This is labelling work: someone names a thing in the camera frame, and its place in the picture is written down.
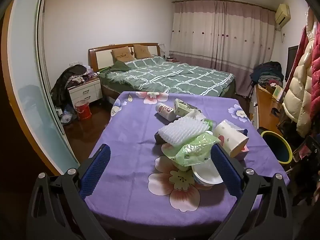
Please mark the dark green cloth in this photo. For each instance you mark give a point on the dark green cloth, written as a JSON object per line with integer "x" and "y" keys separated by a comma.
{"x": 118, "y": 67}

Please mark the cream puffer jacket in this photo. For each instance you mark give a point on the cream puffer jacket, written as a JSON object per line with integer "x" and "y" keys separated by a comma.
{"x": 298, "y": 92}

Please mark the white nightstand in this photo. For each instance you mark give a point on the white nightstand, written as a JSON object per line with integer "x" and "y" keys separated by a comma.
{"x": 85, "y": 91}

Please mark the green plastic bag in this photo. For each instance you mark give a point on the green plastic bag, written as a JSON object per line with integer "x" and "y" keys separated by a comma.
{"x": 192, "y": 147}

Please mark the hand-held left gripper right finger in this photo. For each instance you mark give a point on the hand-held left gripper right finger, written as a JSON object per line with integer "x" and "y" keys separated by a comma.
{"x": 226, "y": 170}

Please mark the clear bottle with green label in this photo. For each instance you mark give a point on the clear bottle with green label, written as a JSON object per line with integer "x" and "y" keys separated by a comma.
{"x": 210, "y": 124}

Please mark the clutter on floor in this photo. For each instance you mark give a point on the clutter on floor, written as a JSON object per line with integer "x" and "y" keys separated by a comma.
{"x": 65, "y": 116}

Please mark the green and white carton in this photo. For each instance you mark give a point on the green and white carton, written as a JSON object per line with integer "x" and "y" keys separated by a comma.
{"x": 182, "y": 107}

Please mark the brown pillow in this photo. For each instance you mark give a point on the brown pillow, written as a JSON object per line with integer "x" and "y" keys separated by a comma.
{"x": 142, "y": 51}
{"x": 122, "y": 53}

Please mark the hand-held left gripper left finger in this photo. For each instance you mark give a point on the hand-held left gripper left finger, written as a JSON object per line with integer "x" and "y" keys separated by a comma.
{"x": 96, "y": 170}

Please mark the floral paper cup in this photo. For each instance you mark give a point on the floral paper cup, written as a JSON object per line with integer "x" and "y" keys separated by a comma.
{"x": 230, "y": 137}

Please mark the white plastic bowl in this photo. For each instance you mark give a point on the white plastic bowl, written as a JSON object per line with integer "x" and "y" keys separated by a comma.
{"x": 207, "y": 175}

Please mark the purple floral tablecloth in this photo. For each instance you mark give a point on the purple floral tablecloth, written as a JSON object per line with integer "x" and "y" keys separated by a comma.
{"x": 130, "y": 140}

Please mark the black television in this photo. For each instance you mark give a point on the black television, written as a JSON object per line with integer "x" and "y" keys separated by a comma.
{"x": 292, "y": 62}

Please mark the bed with green quilt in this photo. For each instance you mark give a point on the bed with green quilt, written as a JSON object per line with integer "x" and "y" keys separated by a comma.
{"x": 175, "y": 77}

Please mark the dark red coat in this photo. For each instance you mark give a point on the dark red coat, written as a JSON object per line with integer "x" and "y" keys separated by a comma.
{"x": 301, "y": 47}

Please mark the frosted glass sliding door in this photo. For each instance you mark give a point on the frosted glass sliding door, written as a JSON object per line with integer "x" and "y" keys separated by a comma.
{"x": 30, "y": 80}

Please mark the pink strawberry carton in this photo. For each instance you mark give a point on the pink strawberry carton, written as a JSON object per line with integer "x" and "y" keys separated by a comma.
{"x": 243, "y": 153}

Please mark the wooden sideboard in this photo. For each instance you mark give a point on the wooden sideboard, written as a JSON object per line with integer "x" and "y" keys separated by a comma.
{"x": 265, "y": 107}

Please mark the pink and white curtain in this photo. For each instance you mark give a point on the pink and white curtain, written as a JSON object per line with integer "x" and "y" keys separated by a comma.
{"x": 220, "y": 45}

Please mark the yellow-rimmed trash bin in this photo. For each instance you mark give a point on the yellow-rimmed trash bin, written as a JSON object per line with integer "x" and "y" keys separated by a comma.
{"x": 275, "y": 147}

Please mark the red puffer coat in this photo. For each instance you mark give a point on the red puffer coat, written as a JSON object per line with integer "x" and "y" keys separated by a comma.
{"x": 316, "y": 67}

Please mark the red bucket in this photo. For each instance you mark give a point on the red bucket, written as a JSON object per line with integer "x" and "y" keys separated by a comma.
{"x": 83, "y": 111}

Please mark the dark jacket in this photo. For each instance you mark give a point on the dark jacket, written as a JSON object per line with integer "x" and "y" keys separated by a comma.
{"x": 62, "y": 82}

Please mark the green box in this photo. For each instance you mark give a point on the green box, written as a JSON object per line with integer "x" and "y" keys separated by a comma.
{"x": 277, "y": 92}

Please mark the crumpled white tissue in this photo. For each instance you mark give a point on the crumpled white tissue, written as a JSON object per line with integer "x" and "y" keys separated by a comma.
{"x": 196, "y": 116}

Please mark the white bottle with pink label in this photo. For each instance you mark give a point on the white bottle with pink label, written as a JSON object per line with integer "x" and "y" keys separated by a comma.
{"x": 165, "y": 111}

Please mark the white foam net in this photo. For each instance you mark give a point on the white foam net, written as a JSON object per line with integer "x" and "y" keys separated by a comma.
{"x": 182, "y": 130}

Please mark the wooden bed headboard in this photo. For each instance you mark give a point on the wooden bed headboard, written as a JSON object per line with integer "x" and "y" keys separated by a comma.
{"x": 100, "y": 57}

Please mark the pile of clothes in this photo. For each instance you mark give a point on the pile of clothes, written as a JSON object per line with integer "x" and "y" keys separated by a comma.
{"x": 267, "y": 73}

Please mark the wall air conditioner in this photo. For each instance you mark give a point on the wall air conditioner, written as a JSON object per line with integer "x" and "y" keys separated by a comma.
{"x": 282, "y": 15}

